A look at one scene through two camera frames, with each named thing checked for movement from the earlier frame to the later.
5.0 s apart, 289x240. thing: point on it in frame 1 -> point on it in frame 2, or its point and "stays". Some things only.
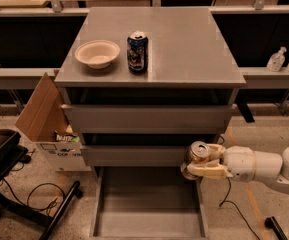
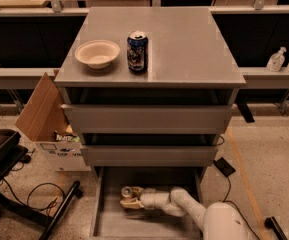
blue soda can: (137, 52) stays
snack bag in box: (70, 137) stays
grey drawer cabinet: (142, 84) stays
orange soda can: (197, 152) -> (126, 192)
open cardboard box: (44, 115) stays
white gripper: (240, 161) -> (149, 198)
